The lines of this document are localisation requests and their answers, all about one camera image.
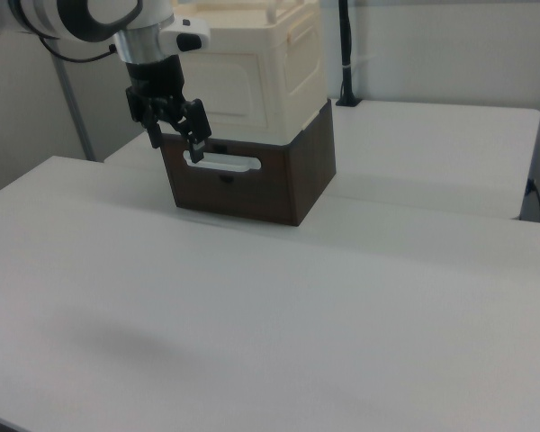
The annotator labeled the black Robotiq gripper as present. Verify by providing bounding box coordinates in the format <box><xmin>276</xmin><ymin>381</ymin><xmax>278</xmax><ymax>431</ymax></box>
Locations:
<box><xmin>124</xmin><ymin>55</ymin><xmax>214</xmax><ymax>165</ymax></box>

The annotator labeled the dark brown cabinet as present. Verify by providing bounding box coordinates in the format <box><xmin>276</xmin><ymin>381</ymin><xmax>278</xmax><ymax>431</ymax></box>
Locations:
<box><xmin>159</xmin><ymin>97</ymin><xmax>339</xmax><ymax>228</ymax></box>

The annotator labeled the cream plastic tray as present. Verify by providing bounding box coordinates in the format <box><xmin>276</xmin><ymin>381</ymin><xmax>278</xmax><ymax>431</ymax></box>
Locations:
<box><xmin>173</xmin><ymin>0</ymin><xmax>329</xmax><ymax>146</ymax></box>

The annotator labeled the white cabinet door handle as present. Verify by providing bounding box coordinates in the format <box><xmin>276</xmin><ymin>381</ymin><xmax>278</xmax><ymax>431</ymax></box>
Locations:
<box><xmin>182</xmin><ymin>149</ymin><xmax>264</xmax><ymax>174</ymax></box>

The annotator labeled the grey metal frame post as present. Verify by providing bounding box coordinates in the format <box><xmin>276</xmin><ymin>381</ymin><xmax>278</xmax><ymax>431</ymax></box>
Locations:
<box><xmin>49</xmin><ymin>44</ymin><xmax>96</xmax><ymax>163</ymax></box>

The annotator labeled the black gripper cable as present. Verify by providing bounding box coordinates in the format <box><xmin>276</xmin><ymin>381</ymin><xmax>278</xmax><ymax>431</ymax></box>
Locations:
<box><xmin>25</xmin><ymin>22</ymin><xmax>119</xmax><ymax>63</ymax></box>

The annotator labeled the black power cable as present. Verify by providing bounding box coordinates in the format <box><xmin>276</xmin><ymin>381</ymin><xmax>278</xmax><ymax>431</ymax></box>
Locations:
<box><xmin>526</xmin><ymin>178</ymin><xmax>540</xmax><ymax>224</ymax></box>

